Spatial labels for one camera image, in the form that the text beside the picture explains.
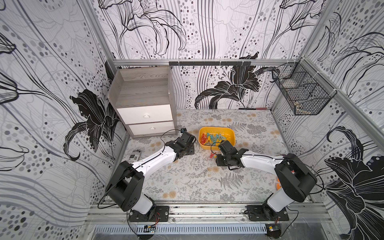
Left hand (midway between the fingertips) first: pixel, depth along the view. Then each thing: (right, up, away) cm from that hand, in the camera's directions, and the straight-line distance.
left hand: (190, 150), depth 88 cm
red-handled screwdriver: (+52, +29, +34) cm, 69 cm away
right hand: (+18, -6, +4) cm, 20 cm away
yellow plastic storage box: (+13, +7, +12) cm, 19 cm away
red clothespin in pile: (+14, -4, +5) cm, 15 cm away
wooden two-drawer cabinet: (-26, +31, -5) cm, 41 cm away
